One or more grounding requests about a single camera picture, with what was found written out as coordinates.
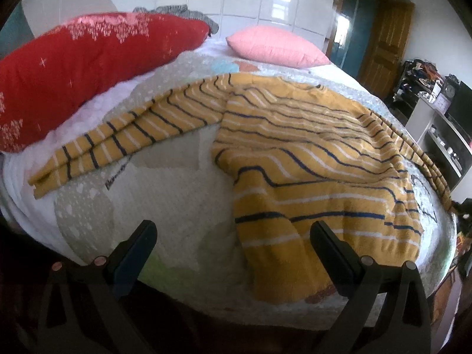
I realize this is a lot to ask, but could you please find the yellow striped knit sweater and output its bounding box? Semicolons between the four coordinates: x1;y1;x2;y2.
29;73;452;304

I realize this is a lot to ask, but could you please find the white shelf unit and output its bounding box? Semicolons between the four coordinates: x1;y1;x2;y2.
406;98;471;203

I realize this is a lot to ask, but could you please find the black television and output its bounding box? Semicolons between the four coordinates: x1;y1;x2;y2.
446;81;472;137

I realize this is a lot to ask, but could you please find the red floral pillow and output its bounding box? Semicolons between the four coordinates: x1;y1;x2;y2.
1;12;210;153

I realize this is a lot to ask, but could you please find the pink pillow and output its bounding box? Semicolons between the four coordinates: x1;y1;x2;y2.
226;26;330;69

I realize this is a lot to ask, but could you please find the brown wooden door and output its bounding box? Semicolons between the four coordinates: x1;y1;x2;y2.
358;2;414;100

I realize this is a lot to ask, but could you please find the teal cushion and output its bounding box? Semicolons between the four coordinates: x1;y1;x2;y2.
0;3;35;58

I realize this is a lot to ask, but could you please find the white round headboard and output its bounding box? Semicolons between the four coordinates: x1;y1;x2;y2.
22;0;117;37

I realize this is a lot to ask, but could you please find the grey knit garment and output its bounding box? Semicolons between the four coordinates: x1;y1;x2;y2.
133;4;219;36

